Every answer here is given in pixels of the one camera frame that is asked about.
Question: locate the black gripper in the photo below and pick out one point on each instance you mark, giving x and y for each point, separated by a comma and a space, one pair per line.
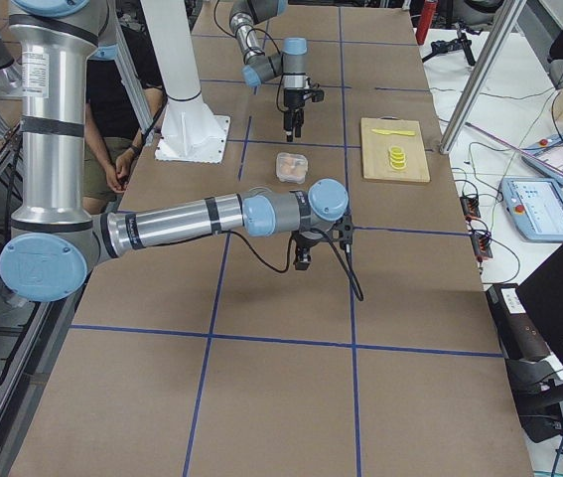
292, 100
307, 241

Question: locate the clear plastic egg box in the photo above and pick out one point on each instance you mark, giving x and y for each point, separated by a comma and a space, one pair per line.
300, 162

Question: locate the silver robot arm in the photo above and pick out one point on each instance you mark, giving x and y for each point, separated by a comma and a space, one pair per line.
271, 54
55, 242

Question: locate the brown egg in box front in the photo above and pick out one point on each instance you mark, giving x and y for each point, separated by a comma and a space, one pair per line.
286, 172

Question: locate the wooden cutting board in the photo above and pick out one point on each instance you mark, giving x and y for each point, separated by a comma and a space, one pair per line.
375, 155

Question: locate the yellow plastic knife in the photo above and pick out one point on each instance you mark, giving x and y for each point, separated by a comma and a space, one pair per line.
406, 133

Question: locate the red cylinder bottle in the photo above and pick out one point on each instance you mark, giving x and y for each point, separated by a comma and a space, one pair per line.
426, 17

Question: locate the seated person in black shirt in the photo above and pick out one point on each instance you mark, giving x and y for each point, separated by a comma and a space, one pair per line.
113, 138

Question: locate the black computer tower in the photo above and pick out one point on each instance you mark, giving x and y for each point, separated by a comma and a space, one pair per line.
518, 335

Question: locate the blue teach pendant near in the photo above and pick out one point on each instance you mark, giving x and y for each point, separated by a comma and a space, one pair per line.
535, 205

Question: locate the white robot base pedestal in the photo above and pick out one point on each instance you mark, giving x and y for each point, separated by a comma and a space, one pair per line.
190, 132

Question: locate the aluminium frame post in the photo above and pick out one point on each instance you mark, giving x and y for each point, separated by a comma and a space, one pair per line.
502, 26

